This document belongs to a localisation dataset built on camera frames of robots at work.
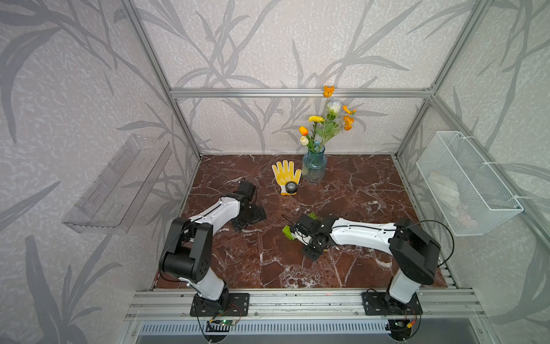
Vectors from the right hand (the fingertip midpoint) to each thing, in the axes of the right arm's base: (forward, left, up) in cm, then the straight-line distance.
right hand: (308, 251), depth 86 cm
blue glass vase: (+39, -5, +10) cm, 41 cm away
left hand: (+13, +22, +3) cm, 25 cm away
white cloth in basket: (+14, -51, +22) cm, 57 cm away
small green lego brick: (+16, -4, 0) cm, 16 cm away
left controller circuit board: (-24, +29, 0) cm, 37 cm away
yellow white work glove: (+38, +9, 0) cm, 39 cm away
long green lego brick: (+6, +9, +4) cm, 12 cm away
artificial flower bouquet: (+51, -15, +28) cm, 60 cm away
